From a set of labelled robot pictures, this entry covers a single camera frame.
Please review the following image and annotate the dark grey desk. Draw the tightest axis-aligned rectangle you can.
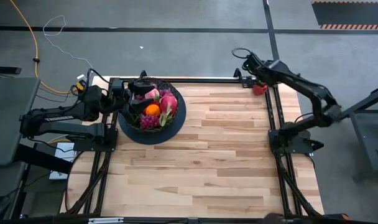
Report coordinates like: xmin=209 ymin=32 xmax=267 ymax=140
xmin=0 ymin=77 xmax=41 ymax=167

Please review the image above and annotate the thin white cable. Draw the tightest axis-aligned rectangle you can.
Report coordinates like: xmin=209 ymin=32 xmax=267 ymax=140
xmin=42 ymin=14 xmax=95 ymax=80

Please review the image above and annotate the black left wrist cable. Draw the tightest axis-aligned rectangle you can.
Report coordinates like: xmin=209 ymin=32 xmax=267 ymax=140
xmin=70 ymin=68 xmax=111 ymax=96

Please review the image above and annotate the black aluminium table frame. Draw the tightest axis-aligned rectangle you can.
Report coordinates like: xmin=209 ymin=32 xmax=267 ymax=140
xmin=60 ymin=68 xmax=325 ymax=218

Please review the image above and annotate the small purple grape bunch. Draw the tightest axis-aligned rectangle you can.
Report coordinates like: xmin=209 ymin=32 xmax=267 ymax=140
xmin=139 ymin=113 xmax=161 ymax=131

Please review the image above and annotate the pink yellow peach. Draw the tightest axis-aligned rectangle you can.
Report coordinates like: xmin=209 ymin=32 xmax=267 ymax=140
xmin=144 ymin=88 xmax=162 ymax=102

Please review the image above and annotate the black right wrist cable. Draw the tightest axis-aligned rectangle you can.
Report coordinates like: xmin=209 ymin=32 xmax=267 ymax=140
xmin=231 ymin=47 xmax=253 ymax=60

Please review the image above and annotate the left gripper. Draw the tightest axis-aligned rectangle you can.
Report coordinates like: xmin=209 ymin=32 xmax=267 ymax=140
xmin=109 ymin=78 xmax=156 ymax=115

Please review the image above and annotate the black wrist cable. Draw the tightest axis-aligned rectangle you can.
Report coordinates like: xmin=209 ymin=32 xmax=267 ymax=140
xmin=231 ymin=47 xmax=253 ymax=60
xmin=70 ymin=68 xmax=111 ymax=96

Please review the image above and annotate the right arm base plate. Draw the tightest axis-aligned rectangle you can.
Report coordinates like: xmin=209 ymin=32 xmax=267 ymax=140
xmin=268 ymin=128 xmax=325 ymax=156

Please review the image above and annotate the yellow cable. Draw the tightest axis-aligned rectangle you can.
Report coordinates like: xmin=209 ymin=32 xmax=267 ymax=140
xmin=9 ymin=0 xmax=86 ymax=94

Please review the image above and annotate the black wire basket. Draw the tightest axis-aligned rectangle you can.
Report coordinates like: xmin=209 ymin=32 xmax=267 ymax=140
xmin=118 ymin=77 xmax=185 ymax=133

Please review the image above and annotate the black metal stand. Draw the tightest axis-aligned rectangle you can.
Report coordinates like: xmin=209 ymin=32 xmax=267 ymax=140
xmin=341 ymin=83 xmax=378 ymax=181

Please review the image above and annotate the black desk leg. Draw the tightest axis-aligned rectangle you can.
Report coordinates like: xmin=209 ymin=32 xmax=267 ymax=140
xmin=14 ymin=143 xmax=73 ymax=175

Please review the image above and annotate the orange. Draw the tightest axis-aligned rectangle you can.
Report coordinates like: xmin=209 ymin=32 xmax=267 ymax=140
xmin=144 ymin=104 xmax=162 ymax=118

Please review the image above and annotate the round dark blue mat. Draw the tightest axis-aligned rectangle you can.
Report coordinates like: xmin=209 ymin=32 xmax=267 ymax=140
xmin=117 ymin=81 xmax=188 ymax=146

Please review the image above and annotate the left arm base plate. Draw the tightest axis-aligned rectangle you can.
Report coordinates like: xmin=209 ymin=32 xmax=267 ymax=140
xmin=73 ymin=128 xmax=119 ymax=152

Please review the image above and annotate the black hazard striped mat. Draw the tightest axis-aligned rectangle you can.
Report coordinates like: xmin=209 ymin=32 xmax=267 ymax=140
xmin=311 ymin=1 xmax=378 ymax=30

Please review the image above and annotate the person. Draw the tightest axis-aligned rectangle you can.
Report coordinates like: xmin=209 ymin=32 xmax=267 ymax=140
xmin=261 ymin=212 xmax=291 ymax=224

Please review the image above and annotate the black flat bar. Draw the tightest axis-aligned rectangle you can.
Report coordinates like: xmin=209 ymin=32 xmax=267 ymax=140
xmin=0 ymin=65 xmax=22 ymax=75

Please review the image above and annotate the small red fruit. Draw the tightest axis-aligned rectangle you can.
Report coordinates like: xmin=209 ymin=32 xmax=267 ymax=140
xmin=252 ymin=82 xmax=269 ymax=96

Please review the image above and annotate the pink dragon fruit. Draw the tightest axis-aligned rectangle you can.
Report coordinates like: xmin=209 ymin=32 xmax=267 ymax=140
xmin=159 ymin=93 xmax=179 ymax=127

